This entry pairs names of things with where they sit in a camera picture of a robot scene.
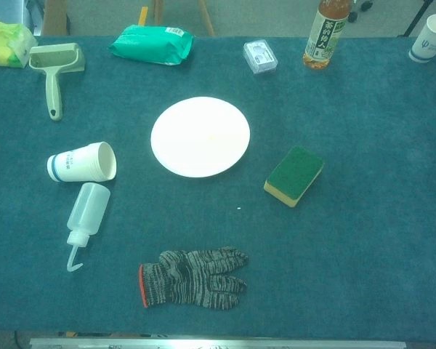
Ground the green yellow sponge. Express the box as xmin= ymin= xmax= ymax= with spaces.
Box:
xmin=263 ymin=145 xmax=325 ymax=209

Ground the white round plate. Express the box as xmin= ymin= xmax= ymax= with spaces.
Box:
xmin=150 ymin=96 xmax=251 ymax=179

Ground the grey black knit glove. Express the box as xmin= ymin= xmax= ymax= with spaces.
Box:
xmin=138 ymin=246 xmax=249 ymax=312

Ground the translucent plastic wash bottle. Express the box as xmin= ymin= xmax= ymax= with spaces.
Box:
xmin=65 ymin=182 xmax=111 ymax=273

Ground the lying white paper cup stack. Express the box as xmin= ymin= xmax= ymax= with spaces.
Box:
xmin=47 ymin=141 xmax=117 ymax=183

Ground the teal plastic package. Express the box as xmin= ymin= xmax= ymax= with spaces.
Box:
xmin=108 ymin=24 xmax=194 ymax=66

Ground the blue-green table cloth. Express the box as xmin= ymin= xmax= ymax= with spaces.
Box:
xmin=0 ymin=35 xmax=436 ymax=332

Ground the wooden stand leg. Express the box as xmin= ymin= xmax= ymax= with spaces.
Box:
xmin=198 ymin=0 xmax=216 ymax=36
xmin=151 ymin=0 xmax=164 ymax=25

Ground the tea bottle green label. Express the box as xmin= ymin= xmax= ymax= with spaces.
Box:
xmin=302 ymin=0 xmax=351 ymax=71

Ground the pale green lint roller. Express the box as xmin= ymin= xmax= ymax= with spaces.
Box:
xmin=28 ymin=42 xmax=87 ymax=121

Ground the brown cardboard box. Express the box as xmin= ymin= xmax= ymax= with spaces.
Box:
xmin=42 ymin=0 xmax=73 ymax=36

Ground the yellow tissue pack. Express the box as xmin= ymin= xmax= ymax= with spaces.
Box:
xmin=0 ymin=17 xmax=39 ymax=69

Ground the upright white paper cup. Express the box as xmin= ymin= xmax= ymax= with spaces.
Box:
xmin=408 ymin=13 xmax=436 ymax=64

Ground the black tripod leg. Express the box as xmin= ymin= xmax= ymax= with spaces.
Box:
xmin=403 ymin=0 xmax=435 ymax=37

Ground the aluminium frame rail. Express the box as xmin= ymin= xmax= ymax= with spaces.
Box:
xmin=29 ymin=337 xmax=407 ymax=349

